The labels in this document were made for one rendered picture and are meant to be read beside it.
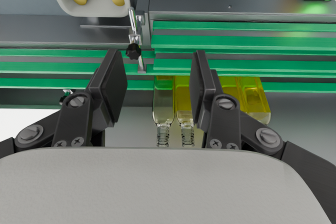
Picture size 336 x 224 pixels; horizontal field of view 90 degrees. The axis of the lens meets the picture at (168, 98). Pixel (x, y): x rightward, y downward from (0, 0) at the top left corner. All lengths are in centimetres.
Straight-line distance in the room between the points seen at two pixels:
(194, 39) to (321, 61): 35
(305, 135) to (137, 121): 55
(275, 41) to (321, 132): 42
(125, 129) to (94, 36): 29
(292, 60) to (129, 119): 49
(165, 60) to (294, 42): 29
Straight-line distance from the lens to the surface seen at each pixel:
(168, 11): 43
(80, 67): 51
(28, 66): 58
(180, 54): 46
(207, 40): 39
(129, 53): 33
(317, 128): 77
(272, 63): 51
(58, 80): 62
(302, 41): 48
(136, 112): 57
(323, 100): 85
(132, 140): 54
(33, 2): 70
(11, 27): 71
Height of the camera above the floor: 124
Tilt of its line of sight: 30 degrees down
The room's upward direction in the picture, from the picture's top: 179 degrees counter-clockwise
